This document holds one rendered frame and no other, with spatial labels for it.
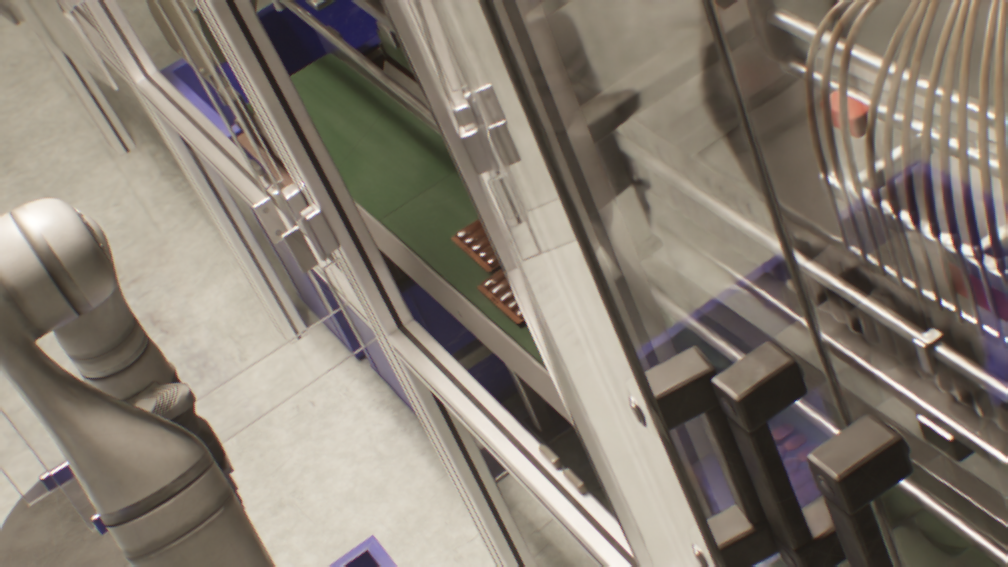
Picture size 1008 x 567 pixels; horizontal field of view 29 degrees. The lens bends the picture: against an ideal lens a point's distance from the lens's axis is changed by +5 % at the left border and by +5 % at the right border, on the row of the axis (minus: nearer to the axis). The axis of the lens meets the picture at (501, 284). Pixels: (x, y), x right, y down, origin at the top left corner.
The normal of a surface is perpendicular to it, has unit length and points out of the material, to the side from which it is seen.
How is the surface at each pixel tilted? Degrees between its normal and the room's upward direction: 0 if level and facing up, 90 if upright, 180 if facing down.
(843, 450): 0
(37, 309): 93
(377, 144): 2
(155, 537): 68
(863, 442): 0
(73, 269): 77
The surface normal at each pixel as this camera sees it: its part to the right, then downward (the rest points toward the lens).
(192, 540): 0.34, 0.07
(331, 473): -0.33, -0.73
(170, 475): 0.46, -0.11
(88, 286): 0.54, 0.54
